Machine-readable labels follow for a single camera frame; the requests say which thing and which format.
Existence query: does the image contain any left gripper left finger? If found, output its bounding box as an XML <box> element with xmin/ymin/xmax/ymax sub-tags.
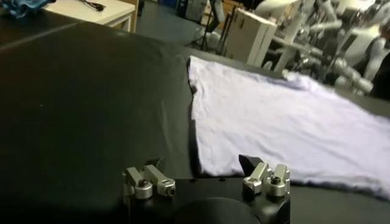
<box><xmin>121</xmin><ymin>156</ymin><xmax>177</xmax><ymax>200</ymax></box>

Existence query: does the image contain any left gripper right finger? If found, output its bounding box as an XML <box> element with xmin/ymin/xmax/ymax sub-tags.
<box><xmin>238</xmin><ymin>154</ymin><xmax>291</xmax><ymax>197</ymax></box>

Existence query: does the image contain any lavender t-shirt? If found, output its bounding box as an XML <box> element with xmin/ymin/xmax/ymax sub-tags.
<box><xmin>187</xmin><ymin>55</ymin><xmax>390</xmax><ymax>200</ymax></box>

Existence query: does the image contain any black table cover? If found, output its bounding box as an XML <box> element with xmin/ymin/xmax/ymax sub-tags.
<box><xmin>0</xmin><ymin>21</ymin><xmax>390</xmax><ymax>224</ymax></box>
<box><xmin>0</xmin><ymin>9</ymin><xmax>83</xmax><ymax>51</ymax></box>

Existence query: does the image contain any white standing desk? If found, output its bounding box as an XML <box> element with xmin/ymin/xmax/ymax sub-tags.
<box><xmin>272</xmin><ymin>18</ymin><xmax>324</xmax><ymax>74</ymax></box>

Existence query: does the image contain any tall white cardboard box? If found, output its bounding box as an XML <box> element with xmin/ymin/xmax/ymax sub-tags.
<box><xmin>225</xmin><ymin>7</ymin><xmax>278</xmax><ymax>66</ymax></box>

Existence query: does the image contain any black tripod stand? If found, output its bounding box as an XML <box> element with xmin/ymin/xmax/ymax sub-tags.
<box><xmin>194</xmin><ymin>0</ymin><xmax>228</xmax><ymax>52</ymax></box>

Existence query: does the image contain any white humanoid robot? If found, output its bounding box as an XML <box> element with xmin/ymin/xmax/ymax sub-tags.
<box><xmin>331</xmin><ymin>0</ymin><xmax>390</xmax><ymax>95</ymax></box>

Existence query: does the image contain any white table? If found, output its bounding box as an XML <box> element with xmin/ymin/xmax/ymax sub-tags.
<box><xmin>44</xmin><ymin>0</ymin><xmax>137</xmax><ymax>33</ymax></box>

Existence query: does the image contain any blue striped garment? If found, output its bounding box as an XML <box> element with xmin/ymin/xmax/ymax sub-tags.
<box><xmin>0</xmin><ymin>0</ymin><xmax>57</xmax><ymax>18</ymax></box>

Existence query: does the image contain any thick black cable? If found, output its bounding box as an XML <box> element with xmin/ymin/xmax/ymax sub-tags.
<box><xmin>79</xmin><ymin>0</ymin><xmax>106</xmax><ymax>12</ymax></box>

